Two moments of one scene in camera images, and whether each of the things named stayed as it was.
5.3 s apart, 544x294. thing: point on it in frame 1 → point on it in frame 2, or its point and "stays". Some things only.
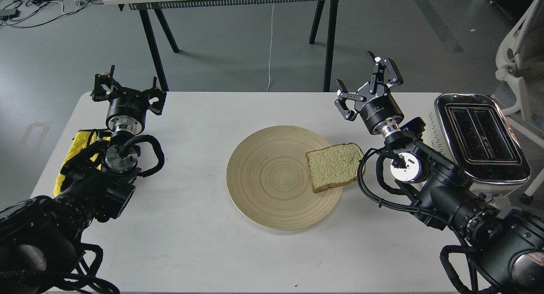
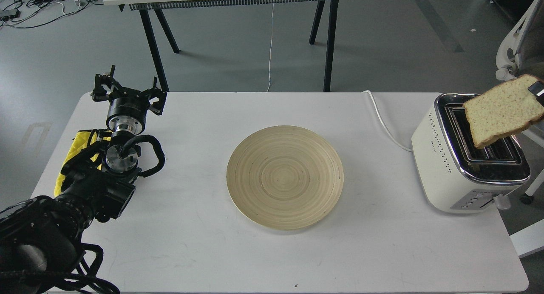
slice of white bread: x=334 y=166 → x=505 y=109
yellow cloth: x=82 y=139 stays
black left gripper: x=128 y=108 stays
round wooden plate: x=269 y=181 stays
